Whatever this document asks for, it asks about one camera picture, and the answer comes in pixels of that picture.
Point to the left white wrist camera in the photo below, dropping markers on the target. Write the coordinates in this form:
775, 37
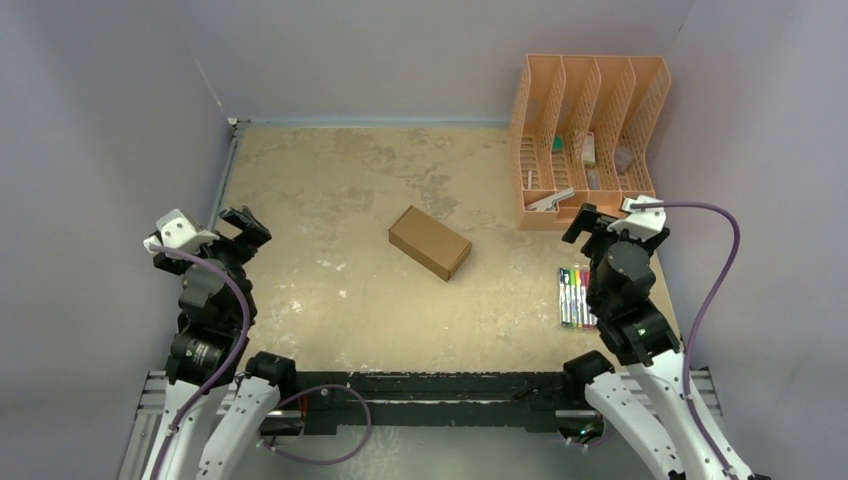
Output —
174, 230

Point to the brown cardboard box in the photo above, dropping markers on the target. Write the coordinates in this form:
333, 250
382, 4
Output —
429, 242

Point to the small carton box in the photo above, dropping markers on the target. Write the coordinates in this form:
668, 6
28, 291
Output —
588, 150

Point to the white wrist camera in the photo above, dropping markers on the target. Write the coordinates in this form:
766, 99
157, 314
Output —
644, 218
174, 230

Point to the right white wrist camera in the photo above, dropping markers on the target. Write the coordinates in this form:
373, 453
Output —
644, 218

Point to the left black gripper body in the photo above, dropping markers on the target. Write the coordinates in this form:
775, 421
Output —
235, 251

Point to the orange plastic file organizer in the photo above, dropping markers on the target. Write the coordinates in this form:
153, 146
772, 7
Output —
579, 133

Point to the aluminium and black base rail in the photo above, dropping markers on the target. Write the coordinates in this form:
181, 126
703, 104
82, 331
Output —
370, 329

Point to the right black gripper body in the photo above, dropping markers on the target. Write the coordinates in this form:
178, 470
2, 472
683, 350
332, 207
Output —
597, 227

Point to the pack of coloured markers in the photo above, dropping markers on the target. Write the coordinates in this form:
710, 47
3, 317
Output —
572, 293

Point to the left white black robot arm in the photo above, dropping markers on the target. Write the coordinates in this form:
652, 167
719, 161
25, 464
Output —
212, 411

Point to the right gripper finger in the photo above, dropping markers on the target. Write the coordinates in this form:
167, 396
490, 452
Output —
604, 222
583, 221

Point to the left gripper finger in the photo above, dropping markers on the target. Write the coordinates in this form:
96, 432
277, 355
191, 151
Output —
253, 232
238, 218

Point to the white tool in organizer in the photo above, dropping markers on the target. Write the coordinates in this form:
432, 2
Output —
539, 191

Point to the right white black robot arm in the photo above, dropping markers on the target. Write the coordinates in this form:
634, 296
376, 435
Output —
674, 434

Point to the grey round container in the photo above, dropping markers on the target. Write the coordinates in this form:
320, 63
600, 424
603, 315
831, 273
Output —
623, 158

